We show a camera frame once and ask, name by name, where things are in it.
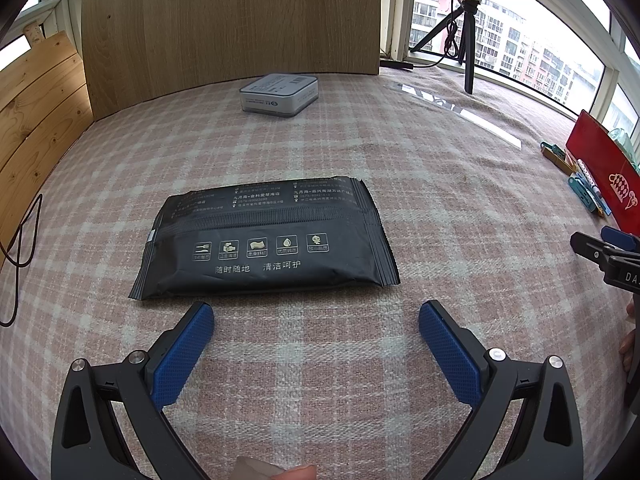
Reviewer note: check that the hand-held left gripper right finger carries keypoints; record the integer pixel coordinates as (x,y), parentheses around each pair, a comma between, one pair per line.
(450,355)

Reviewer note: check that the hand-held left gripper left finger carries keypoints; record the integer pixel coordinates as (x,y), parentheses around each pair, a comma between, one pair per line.
(182,355)

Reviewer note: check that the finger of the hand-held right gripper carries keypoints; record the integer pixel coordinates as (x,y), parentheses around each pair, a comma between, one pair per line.
(590,246)
(617,237)

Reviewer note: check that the red box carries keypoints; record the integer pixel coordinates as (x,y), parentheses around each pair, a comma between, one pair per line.
(600,160)

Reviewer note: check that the black wet wipes packet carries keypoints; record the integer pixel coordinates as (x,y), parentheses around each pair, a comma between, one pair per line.
(265,240)

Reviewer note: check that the person's right hand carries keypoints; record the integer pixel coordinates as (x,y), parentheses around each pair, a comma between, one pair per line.
(630,340)

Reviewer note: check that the person's left hand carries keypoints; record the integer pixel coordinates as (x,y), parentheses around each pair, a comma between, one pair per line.
(300,473)

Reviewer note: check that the small tools beside red box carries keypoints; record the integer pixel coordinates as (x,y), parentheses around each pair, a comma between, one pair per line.
(587,195)

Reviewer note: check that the white dotted stick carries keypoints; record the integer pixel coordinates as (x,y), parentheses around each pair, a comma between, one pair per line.
(590,177)

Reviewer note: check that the brown flat packet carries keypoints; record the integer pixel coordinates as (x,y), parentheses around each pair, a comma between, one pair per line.
(560,161)

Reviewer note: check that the green glass object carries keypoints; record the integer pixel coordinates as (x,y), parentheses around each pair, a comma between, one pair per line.
(625,147)

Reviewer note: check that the teal plastic clip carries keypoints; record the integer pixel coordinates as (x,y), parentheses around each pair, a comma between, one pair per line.
(552,150)

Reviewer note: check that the black tripod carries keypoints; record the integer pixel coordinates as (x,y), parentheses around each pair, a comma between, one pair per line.
(468,60)

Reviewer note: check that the pink plaid blanket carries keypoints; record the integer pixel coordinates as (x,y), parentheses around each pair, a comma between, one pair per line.
(320,160)

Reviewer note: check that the pine plank board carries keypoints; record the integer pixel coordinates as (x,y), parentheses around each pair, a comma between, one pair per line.
(35,125)

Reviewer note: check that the white and grey box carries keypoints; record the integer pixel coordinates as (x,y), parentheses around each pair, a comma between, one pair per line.
(280,92)

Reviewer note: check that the large light wooden board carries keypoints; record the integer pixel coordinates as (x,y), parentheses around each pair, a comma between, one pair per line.
(225,20)

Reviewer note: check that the white window frame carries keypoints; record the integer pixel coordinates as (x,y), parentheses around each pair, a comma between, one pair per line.
(400,10)
(55,7)

